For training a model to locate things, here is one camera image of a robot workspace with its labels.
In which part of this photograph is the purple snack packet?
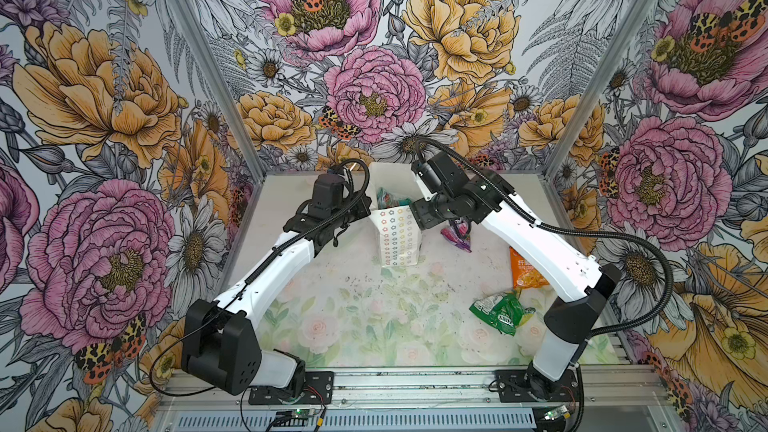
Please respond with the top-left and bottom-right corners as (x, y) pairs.
(441, 220), (472, 253)

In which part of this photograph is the teal Fox's candy bag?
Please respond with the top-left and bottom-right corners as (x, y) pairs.
(376, 188), (412, 210)

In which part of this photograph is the white paper bag with print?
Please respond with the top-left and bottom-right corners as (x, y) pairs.
(366, 162), (422, 267)

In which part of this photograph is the orange snack bag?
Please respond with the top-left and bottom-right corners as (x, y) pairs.
(509, 247), (549, 289)

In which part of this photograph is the green snack bag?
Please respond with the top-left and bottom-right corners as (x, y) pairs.
(469, 291), (536, 336)

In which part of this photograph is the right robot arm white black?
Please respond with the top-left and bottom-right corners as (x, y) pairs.
(410, 152), (620, 400)

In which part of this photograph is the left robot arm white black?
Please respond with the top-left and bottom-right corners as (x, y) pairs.
(181, 161), (371, 398)

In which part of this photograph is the white vented box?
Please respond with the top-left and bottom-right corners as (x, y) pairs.
(167, 408), (536, 431)

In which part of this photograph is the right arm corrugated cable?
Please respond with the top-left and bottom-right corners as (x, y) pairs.
(413, 136), (674, 337)

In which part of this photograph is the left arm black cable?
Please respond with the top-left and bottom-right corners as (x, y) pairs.
(148, 158), (372, 398)

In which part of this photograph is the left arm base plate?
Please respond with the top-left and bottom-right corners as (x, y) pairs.
(247, 371), (335, 406)

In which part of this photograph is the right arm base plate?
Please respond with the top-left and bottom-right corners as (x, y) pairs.
(488, 369), (582, 403)

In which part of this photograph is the aluminium front rail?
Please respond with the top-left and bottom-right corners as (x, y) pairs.
(156, 364), (674, 423)

